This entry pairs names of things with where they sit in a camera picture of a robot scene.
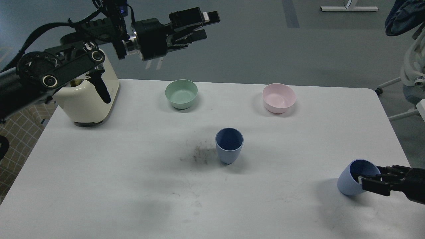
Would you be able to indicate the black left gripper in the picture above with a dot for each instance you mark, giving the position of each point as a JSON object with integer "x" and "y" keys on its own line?
{"x": 155, "y": 40}

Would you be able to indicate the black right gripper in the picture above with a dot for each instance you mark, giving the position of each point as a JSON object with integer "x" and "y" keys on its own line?
{"x": 378, "y": 182}

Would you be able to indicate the blue cup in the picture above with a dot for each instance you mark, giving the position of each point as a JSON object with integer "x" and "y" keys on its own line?
{"x": 229, "y": 143}
{"x": 349, "y": 181}

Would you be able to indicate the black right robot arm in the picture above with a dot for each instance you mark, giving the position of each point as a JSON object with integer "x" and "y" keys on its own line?
{"x": 421, "y": 198}

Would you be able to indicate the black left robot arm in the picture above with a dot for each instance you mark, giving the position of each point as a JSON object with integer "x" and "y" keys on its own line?
{"x": 63, "y": 62}

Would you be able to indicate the green bowl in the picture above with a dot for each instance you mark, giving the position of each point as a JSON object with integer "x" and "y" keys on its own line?
{"x": 181, "y": 94}

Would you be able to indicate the white chair base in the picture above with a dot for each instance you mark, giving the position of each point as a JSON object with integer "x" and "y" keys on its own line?
{"x": 412, "y": 76}

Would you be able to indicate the pink bowl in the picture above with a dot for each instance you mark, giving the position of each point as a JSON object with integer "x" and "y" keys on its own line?
{"x": 278, "y": 98}

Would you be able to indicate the cream white toaster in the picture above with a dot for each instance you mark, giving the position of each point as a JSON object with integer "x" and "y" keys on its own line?
{"x": 81, "y": 102}

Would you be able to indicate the dark blue fabric chair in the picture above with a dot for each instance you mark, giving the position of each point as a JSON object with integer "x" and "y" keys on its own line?
{"x": 404, "y": 16}

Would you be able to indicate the white desk foot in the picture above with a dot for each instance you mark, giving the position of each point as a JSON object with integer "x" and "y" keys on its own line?
{"x": 350, "y": 6}

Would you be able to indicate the beige checkered cloth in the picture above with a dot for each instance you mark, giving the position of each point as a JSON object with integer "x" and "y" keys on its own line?
{"x": 19, "y": 134}

